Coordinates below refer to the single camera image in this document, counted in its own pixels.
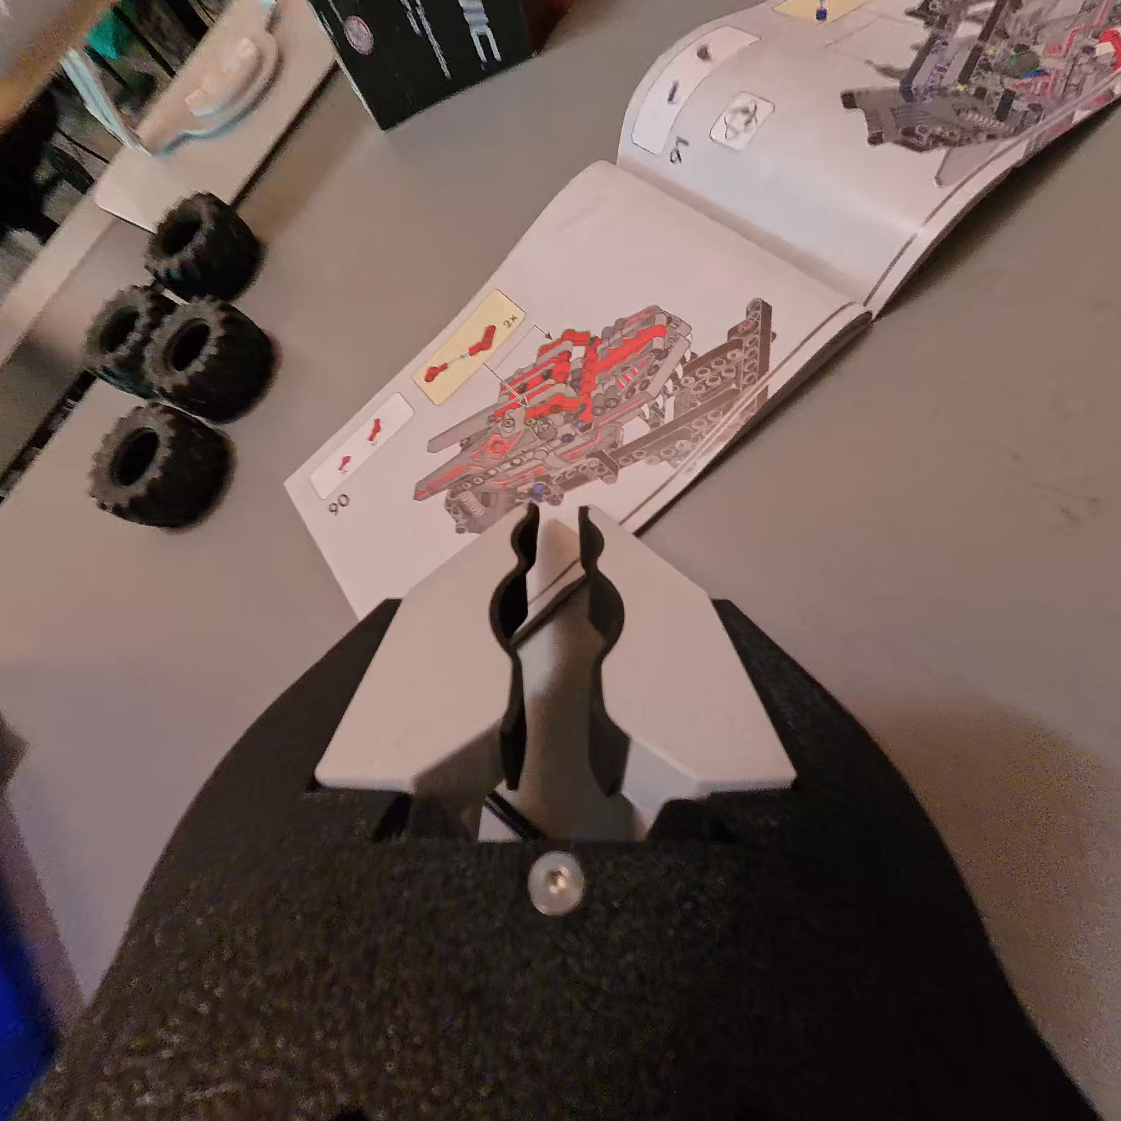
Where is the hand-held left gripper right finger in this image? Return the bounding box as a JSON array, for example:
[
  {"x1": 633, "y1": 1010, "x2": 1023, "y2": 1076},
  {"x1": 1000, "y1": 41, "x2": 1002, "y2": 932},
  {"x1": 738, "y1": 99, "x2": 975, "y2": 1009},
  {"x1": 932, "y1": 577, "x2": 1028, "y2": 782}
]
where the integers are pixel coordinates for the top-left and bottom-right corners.
[{"x1": 577, "y1": 505, "x2": 796, "y2": 843}]

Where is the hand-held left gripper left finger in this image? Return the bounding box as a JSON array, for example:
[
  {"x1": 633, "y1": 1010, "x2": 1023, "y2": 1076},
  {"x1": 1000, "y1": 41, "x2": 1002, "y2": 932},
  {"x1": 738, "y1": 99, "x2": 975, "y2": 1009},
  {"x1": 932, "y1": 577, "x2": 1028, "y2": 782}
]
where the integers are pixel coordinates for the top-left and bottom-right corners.
[{"x1": 313, "y1": 503, "x2": 541, "y2": 843}]

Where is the grey desk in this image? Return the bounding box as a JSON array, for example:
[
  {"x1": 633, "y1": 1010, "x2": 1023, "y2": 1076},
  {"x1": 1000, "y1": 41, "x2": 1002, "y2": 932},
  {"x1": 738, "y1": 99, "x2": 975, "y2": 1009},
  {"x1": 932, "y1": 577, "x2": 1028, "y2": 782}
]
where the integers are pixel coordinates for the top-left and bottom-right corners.
[{"x1": 0, "y1": 0, "x2": 1121, "y2": 1121}]

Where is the black toy tire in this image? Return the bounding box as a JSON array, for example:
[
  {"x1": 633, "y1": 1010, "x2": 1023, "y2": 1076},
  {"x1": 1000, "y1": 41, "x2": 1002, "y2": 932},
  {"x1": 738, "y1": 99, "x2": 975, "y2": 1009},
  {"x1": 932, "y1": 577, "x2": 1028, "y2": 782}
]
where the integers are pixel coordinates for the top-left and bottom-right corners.
[
  {"x1": 88, "y1": 402, "x2": 236, "y2": 531},
  {"x1": 144, "y1": 296, "x2": 276, "y2": 426},
  {"x1": 144, "y1": 192, "x2": 264, "y2": 303},
  {"x1": 82, "y1": 284, "x2": 172, "y2": 387}
]

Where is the toy instruction booklet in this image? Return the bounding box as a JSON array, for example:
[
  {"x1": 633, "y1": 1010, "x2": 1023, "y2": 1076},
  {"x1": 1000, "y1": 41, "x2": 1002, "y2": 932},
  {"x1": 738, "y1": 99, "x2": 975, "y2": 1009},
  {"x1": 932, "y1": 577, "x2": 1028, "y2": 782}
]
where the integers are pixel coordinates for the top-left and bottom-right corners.
[{"x1": 284, "y1": 0, "x2": 1121, "y2": 618}]

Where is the dark toy truck box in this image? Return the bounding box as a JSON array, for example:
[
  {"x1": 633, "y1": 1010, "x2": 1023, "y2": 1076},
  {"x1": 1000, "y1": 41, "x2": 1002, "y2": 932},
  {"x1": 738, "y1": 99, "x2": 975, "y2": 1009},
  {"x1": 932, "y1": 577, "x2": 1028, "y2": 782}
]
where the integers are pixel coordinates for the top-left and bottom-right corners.
[{"x1": 307, "y1": 0, "x2": 535, "y2": 131}]

